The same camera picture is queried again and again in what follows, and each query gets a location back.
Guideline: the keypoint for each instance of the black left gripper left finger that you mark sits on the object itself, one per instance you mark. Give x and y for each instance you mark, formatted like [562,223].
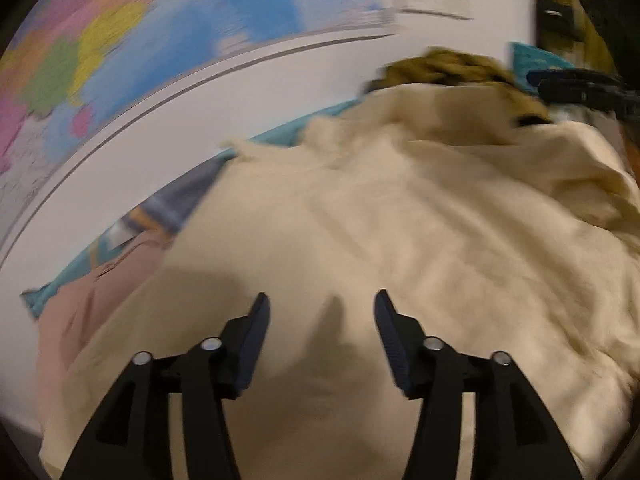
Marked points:
[157,403]

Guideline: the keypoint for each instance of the cream beige large shirt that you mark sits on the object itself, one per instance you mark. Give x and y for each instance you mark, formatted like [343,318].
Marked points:
[493,236]

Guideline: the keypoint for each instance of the colourful wall map poster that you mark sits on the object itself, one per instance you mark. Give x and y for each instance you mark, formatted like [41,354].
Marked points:
[79,63]

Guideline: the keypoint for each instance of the teal grey patterned bedsheet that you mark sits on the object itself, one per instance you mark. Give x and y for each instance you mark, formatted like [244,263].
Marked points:
[165,211]

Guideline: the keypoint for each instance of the pink folded garment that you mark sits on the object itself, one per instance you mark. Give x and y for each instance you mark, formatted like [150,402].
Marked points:
[74,314]

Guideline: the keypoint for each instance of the teal perforated plastic basket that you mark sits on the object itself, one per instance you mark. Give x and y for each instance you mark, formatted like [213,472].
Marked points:
[525,58]

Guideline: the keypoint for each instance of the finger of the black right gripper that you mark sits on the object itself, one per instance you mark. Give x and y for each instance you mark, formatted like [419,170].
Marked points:
[587,88]

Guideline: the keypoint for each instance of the olive green garment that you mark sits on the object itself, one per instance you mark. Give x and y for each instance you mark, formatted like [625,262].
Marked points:
[453,68]

